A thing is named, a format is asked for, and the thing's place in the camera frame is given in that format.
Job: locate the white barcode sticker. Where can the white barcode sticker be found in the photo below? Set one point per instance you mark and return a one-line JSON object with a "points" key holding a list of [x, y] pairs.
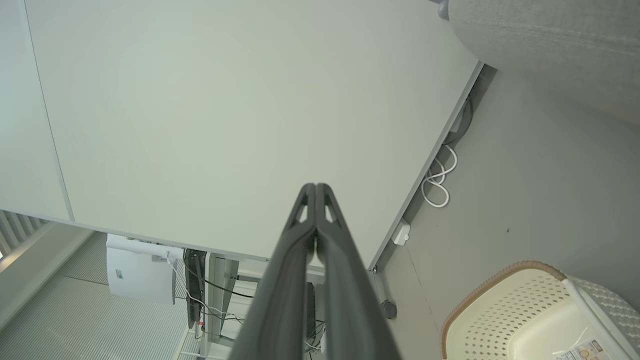
{"points": [[585, 350]]}

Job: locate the white box appliance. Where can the white box appliance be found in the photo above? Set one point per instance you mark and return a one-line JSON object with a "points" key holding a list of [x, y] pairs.
{"points": [[140, 270]]}

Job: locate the cream perforated laundry basket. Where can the cream perforated laundry basket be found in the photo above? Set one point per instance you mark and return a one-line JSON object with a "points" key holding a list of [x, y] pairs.
{"points": [[505, 320]]}

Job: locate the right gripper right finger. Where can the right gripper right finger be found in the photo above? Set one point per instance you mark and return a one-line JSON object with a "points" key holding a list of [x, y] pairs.
{"points": [[350, 300]]}

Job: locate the black upright device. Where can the black upright device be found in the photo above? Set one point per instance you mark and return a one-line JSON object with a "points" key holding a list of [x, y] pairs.
{"points": [[195, 285]]}

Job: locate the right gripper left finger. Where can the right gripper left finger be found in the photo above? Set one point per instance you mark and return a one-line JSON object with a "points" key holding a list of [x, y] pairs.
{"points": [[280, 290]]}

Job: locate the pale green partition panel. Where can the pale green partition panel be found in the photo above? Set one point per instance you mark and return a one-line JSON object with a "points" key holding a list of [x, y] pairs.
{"points": [[225, 115]]}

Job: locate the grey partition foot with caster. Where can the grey partition foot with caster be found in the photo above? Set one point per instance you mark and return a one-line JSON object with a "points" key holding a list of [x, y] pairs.
{"points": [[386, 300]]}

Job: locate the grey fabric sofa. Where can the grey fabric sofa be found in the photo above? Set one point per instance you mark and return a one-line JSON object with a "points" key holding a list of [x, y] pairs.
{"points": [[560, 45]]}

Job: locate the white power adapter box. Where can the white power adapter box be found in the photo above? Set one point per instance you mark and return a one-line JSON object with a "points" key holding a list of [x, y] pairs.
{"points": [[401, 232]]}

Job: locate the white desk frame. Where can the white desk frame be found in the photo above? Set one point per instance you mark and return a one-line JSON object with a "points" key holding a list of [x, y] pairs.
{"points": [[220, 295]]}

